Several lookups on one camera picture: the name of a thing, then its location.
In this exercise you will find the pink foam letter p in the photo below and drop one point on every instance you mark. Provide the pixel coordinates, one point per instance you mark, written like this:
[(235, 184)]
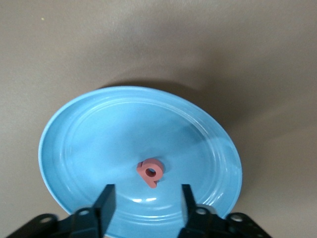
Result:
[(154, 164)]

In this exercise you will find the brown table cover sheet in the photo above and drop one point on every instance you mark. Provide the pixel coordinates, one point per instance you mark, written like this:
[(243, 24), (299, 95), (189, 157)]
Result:
[(74, 37)]

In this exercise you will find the blue plate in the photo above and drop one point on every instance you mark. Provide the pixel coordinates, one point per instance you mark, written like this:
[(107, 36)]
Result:
[(111, 138)]

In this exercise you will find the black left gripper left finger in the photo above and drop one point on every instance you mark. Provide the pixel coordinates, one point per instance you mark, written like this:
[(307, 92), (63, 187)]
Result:
[(104, 210)]

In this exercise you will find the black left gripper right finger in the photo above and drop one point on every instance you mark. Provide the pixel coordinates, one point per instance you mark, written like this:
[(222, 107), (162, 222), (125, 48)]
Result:
[(190, 210)]

